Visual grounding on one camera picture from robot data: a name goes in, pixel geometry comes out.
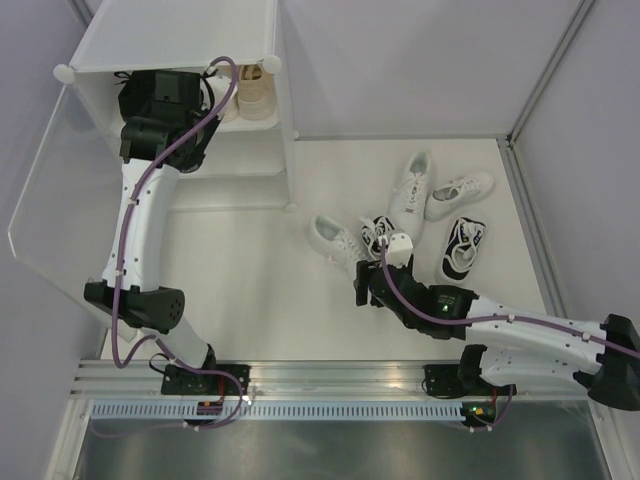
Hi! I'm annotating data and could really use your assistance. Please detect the beige lace sneaker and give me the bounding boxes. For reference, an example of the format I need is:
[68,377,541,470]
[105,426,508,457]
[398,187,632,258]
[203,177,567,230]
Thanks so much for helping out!
[237,64,276,121]
[201,68,239,123]

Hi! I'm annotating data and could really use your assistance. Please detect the black white patterned sneaker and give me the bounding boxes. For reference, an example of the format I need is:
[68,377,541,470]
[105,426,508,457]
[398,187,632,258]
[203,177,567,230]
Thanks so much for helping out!
[359,215,402,260]

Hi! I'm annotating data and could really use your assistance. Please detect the white plastic shoe cabinet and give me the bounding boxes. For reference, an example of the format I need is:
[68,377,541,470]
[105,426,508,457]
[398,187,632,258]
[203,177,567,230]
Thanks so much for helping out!
[52,0,301,214]

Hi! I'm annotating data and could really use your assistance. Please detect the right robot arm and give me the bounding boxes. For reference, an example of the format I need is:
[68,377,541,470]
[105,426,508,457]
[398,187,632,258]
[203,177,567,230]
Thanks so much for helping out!
[354,260,639,411]

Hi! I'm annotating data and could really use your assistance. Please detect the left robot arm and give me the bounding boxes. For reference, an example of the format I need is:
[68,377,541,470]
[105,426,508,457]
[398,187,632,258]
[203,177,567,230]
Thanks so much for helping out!
[84,70,220,370]

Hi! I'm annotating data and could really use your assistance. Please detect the white sneaker near cabinet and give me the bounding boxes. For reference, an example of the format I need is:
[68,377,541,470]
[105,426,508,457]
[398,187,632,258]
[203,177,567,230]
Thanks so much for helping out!
[309,215,368,281]

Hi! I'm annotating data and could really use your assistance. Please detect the white sneaker rear middle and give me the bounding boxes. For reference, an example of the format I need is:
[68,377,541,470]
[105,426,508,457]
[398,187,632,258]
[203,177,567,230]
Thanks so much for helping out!
[388,150,433,246]

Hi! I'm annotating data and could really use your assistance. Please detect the white sneaker front right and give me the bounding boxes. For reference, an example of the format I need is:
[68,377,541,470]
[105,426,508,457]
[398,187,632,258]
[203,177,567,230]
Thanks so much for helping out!
[452,285,501,310]

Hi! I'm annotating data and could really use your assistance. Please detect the white sneaker rear right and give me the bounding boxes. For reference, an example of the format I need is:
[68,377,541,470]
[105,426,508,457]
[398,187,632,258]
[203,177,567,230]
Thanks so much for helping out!
[424,172,495,221]

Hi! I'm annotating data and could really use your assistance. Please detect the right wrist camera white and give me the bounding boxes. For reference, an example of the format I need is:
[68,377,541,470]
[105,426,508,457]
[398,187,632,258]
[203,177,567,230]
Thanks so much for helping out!
[381,231,414,268]

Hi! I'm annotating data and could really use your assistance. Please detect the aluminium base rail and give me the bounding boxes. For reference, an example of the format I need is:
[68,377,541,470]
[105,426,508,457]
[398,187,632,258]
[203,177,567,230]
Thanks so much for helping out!
[69,357,616,399]

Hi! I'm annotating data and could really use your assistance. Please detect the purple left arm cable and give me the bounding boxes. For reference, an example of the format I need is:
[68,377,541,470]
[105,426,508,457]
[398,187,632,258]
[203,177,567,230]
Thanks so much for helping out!
[110,57,251,429]

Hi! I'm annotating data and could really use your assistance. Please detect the white slotted cable duct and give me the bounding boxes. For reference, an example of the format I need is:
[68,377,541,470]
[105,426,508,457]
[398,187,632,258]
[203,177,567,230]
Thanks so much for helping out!
[91,400,466,422]

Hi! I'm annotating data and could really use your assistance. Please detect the aluminium corner frame post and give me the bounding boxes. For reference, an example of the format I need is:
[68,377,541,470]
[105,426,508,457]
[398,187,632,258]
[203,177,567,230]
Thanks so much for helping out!
[505,0,599,147]

